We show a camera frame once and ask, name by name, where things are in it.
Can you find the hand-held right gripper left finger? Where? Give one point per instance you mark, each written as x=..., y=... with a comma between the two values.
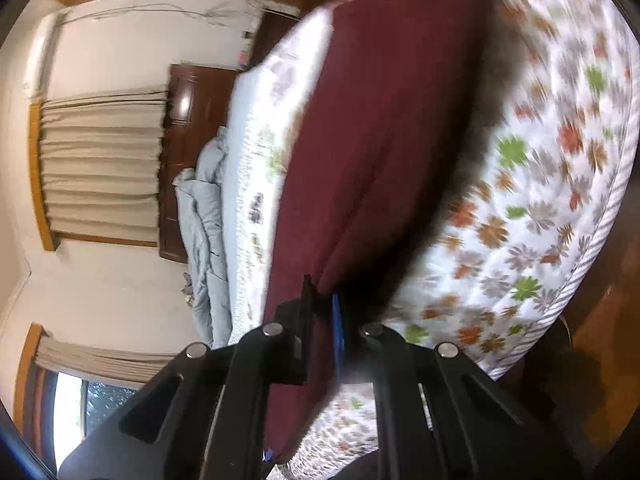
x=296, y=345

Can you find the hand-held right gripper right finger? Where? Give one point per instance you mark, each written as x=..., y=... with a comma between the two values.
x=338, y=327

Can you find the wooden framed window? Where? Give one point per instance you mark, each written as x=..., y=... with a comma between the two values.
x=70, y=410

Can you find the floral quilted bedspread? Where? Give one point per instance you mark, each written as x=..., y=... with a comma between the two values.
x=550, y=185

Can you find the grey-blue comforter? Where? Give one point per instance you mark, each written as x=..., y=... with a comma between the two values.
x=205, y=210

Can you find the dark wooden headboard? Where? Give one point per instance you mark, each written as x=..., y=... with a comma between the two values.
x=175, y=200

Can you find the wooden window frame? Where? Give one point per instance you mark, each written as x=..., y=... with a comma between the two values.
x=42, y=210

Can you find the maroon pants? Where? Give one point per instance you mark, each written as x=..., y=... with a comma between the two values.
x=375, y=135

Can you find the beige pleated curtain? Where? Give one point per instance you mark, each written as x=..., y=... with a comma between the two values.
x=100, y=357
x=100, y=170

